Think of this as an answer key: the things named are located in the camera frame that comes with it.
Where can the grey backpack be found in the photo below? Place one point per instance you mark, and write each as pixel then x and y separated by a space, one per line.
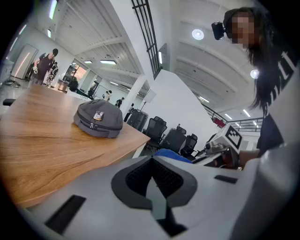
pixel 105 114

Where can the round ceiling light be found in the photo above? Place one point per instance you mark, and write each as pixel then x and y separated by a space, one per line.
pixel 254 73
pixel 198 34

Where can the red box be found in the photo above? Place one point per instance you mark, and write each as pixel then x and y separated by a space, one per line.
pixel 219 122

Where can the black metal railing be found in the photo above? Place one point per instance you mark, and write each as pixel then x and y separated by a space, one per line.
pixel 234 122
pixel 150 35

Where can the large glass window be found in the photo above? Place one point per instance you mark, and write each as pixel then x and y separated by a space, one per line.
pixel 75 70

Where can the person's black shirt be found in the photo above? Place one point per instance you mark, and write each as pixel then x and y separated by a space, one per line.
pixel 269 133

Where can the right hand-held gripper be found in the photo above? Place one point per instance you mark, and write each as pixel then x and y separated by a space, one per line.
pixel 230 138

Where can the black head camera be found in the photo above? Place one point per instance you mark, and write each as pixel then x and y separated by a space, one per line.
pixel 218 30

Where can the person's right forearm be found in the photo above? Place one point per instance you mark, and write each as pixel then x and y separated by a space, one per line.
pixel 248 155

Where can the black mesh office chair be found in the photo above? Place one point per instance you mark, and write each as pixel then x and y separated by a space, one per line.
pixel 155 131
pixel 191 144
pixel 9 102
pixel 174 139

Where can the long ceiling strip light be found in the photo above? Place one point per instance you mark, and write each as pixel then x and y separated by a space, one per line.
pixel 228 116
pixel 49 33
pixel 52 9
pixel 246 112

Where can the white counter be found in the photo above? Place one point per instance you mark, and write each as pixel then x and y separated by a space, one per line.
pixel 75 93

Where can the white standing panel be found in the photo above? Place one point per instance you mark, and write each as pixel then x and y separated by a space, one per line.
pixel 24 61

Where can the black light stand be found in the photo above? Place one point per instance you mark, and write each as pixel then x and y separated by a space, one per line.
pixel 143 105

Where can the white softbox panel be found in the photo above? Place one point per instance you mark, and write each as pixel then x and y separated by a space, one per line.
pixel 151 95

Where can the white table leg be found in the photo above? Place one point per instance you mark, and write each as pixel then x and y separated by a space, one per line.
pixel 138 150

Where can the small white cabinet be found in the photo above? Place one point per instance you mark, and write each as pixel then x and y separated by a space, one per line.
pixel 6 69

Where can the green potted plant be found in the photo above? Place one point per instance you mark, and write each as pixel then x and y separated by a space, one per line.
pixel 73 84

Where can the person's right hand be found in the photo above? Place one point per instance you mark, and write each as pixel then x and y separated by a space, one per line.
pixel 227 160

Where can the white whiteboard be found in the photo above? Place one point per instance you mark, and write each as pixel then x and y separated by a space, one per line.
pixel 103 91

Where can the square waste bin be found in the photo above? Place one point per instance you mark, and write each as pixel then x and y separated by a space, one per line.
pixel 62 85

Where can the person's face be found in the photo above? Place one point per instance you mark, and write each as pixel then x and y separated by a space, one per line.
pixel 242 30

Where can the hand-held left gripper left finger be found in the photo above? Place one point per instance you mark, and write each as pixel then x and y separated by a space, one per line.
pixel 93 206

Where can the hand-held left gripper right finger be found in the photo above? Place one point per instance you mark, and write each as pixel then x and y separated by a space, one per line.
pixel 211 199

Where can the blue cloth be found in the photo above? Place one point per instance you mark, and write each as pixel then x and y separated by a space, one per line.
pixel 173 155

